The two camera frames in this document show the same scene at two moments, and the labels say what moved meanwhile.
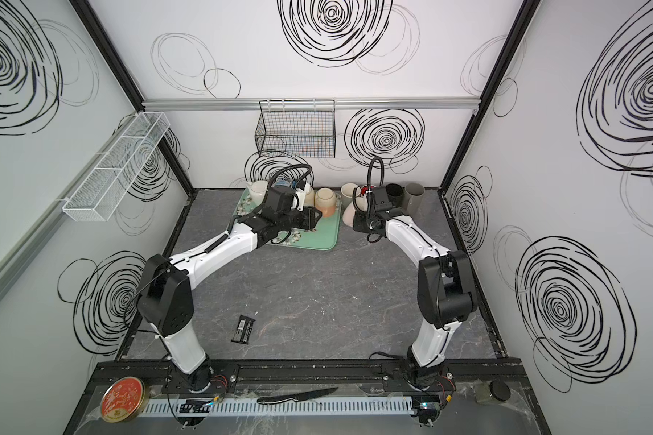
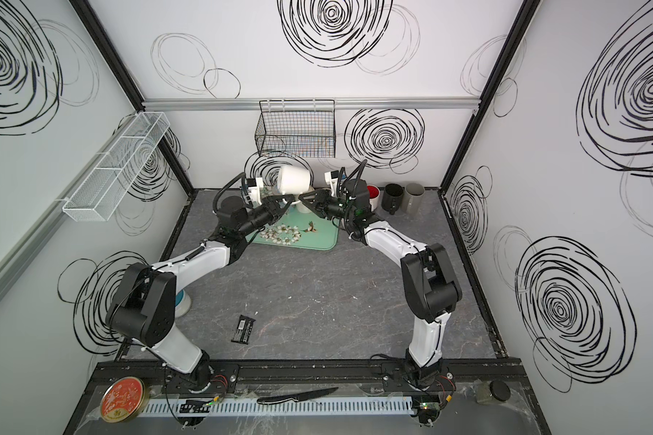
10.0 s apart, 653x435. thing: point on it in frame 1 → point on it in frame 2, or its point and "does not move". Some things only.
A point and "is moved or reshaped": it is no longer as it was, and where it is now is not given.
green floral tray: (322, 235) does not move
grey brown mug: (414, 196) does not move
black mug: (395, 194) does not move
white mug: (258, 189) is moved or reshaped
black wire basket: (297, 128) does not move
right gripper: (358, 215) → (323, 201)
